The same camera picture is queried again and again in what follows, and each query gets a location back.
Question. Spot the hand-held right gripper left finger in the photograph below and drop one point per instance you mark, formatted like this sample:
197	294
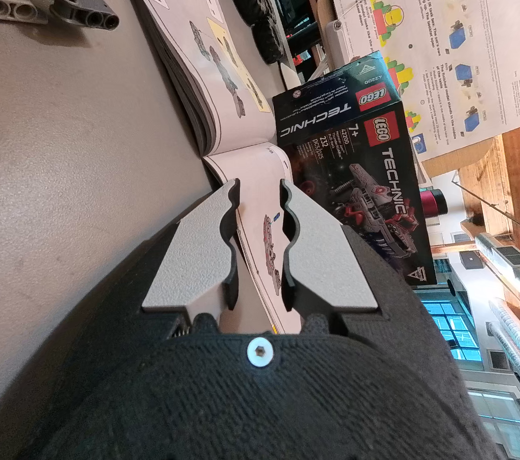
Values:
189	265

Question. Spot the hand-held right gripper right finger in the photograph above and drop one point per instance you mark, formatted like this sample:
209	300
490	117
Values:
329	265

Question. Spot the instruction booklet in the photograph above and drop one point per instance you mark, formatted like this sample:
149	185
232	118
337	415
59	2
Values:
174	21

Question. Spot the grey desk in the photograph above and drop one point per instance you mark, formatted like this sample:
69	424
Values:
81	184

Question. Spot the red tumbler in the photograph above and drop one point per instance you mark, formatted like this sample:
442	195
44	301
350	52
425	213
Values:
432	202

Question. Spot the large paned window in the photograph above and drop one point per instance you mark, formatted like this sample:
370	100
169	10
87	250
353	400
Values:
451	326

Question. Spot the dark toy set box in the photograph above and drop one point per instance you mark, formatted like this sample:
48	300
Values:
321	123

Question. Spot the black square box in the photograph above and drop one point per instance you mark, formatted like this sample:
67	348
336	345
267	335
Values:
472	260

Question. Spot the wooden backing board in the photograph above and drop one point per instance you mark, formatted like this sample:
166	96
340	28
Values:
467	153

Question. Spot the white plastic piece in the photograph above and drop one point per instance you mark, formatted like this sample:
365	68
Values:
290	76

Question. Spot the orange plastic item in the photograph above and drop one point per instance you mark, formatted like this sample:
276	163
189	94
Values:
304	60

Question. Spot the silver foil duct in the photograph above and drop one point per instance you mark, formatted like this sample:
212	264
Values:
499	257

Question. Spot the white plastic mount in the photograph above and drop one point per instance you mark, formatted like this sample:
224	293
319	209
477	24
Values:
337	45

